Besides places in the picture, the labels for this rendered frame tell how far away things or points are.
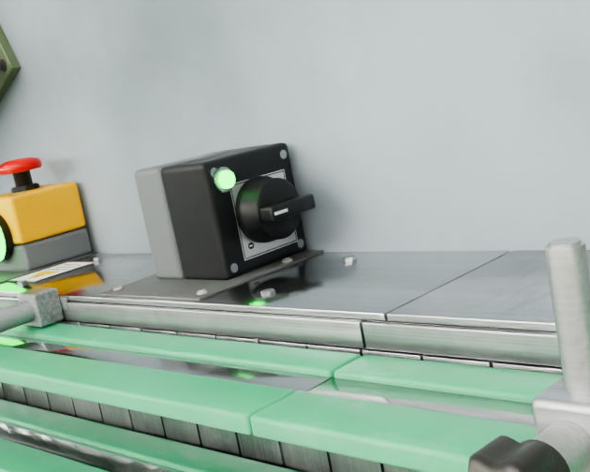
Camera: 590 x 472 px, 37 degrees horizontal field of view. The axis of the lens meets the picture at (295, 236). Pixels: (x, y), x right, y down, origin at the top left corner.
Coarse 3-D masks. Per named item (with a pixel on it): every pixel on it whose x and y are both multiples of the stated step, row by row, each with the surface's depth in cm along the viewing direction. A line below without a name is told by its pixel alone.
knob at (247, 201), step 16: (240, 192) 58; (256, 192) 57; (272, 192) 58; (288, 192) 59; (240, 208) 58; (256, 208) 57; (272, 208) 56; (288, 208) 57; (304, 208) 58; (240, 224) 58; (256, 224) 57; (272, 224) 58; (288, 224) 59; (256, 240) 59; (272, 240) 59
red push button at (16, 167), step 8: (16, 160) 81; (24, 160) 81; (32, 160) 81; (40, 160) 82; (0, 168) 81; (8, 168) 80; (16, 168) 80; (24, 168) 80; (32, 168) 81; (16, 176) 82; (24, 176) 82; (16, 184) 82; (24, 184) 82
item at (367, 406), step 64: (64, 384) 49; (128, 384) 46; (192, 384) 44; (256, 384) 42; (320, 384) 42; (384, 384) 40; (448, 384) 37; (512, 384) 36; (320, 448) 35; (384, 448) 33; (448, 448) 31
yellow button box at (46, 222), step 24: (24, 192) 80; (48, 192) 80; (72, 192) 82; (24, 216) 79; (48, 216) 80; (72, 216) 82; (24, 240) 79; (48, 240) 80; (72, 240) 82; (0, 264) 82; (24, 264) 79; (48, 264) 80
